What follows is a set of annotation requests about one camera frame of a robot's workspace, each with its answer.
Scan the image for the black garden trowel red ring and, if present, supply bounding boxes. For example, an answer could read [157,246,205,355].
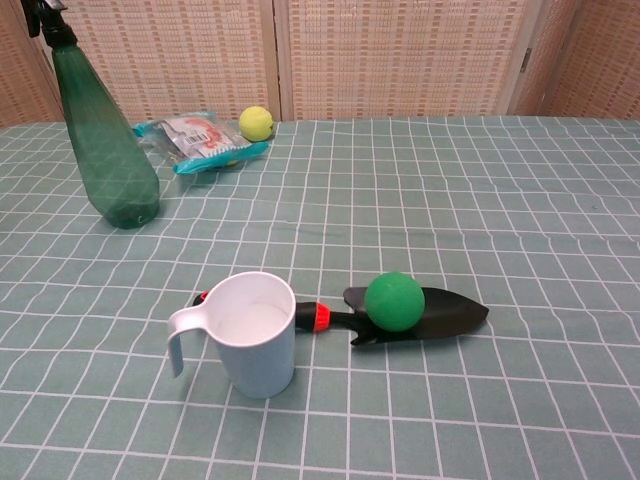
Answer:
[193,286,490,350]

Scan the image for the green spray bottle black trigger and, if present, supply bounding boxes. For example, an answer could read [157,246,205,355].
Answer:
[21,0,161,231]

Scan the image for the yellow tennis ball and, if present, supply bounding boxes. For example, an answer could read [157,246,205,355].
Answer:
[238,105,275,142]

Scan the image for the teal clear snack packet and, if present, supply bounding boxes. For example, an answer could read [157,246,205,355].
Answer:
[132,110,271,176]

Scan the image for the white plastic mug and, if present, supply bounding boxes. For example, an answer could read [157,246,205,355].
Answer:
[167,271,297,400]

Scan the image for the woven bamboo screen panel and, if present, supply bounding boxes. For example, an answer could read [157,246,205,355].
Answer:
[0,0,71,129]
[272,0,544,121]
[509,0,640,120]
[19,0,284,123]

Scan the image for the green ball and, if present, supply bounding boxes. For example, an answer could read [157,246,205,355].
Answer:
[363,271,426,333]

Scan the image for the green checked tablecloth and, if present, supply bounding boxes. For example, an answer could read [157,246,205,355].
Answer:
[0,115,640,480]

